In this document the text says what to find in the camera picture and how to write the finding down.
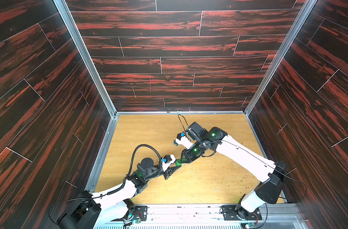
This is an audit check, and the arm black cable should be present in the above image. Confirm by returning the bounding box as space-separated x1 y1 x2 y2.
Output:
177 114 307 229
123 144 163 187

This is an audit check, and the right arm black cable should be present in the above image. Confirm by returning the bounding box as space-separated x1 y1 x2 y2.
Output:
177 114 307 229

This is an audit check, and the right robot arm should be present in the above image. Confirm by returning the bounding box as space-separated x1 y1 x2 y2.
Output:
175 124 285 219

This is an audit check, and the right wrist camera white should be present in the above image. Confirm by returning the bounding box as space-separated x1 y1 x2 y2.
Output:
174 122 204 149

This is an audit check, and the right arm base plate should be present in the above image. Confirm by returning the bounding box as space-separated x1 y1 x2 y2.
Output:
220 205 262 221

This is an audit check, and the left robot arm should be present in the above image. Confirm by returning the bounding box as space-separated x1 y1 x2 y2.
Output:
57 155 182 229

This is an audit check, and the green paint jar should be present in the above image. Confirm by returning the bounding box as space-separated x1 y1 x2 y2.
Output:
175 159 183 167

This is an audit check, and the front aluminium rail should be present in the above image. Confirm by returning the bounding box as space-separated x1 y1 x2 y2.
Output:
97 204 309 229

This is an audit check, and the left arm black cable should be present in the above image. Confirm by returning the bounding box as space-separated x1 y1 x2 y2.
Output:
123 144 163 187

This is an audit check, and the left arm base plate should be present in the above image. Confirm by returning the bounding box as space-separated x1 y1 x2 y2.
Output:
112 205 148 223

